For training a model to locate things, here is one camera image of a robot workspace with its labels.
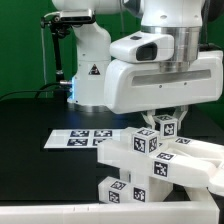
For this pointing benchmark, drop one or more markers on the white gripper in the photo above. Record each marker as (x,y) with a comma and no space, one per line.
(140,87)

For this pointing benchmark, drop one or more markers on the white chair nut cube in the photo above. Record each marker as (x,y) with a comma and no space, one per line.
(167,125)
(145,140)

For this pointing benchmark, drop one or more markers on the white chair back frame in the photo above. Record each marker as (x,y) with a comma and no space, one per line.
(179,160)

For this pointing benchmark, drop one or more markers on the white chair seat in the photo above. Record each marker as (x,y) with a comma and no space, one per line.
(157,189)

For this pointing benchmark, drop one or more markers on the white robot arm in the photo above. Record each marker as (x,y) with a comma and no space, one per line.
(159,66)

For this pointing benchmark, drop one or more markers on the white corner fence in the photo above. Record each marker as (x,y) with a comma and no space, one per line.
(201,209)

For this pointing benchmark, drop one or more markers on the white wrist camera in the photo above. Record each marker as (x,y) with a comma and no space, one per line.
(141,47)

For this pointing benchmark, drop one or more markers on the grey camera on stand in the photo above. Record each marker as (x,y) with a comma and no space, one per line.
(76,16)

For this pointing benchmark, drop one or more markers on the black camera stand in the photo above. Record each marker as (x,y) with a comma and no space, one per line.
(59,30)

